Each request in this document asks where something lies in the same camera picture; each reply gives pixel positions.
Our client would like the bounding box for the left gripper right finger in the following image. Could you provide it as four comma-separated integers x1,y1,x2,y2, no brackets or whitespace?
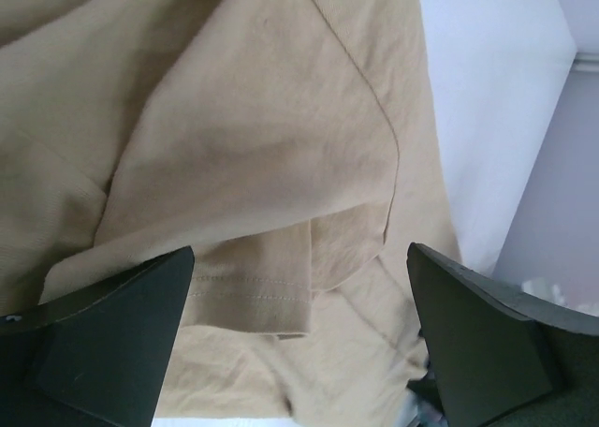
407,243,598,426

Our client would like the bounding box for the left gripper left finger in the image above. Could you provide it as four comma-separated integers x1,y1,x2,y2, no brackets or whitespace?
1,247,194,427

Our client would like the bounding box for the beige t shirt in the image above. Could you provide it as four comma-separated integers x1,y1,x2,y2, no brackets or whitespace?
1,0,460,426

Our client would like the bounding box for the right aluminium frame post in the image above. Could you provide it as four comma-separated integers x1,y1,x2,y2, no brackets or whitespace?
571,52,599,73

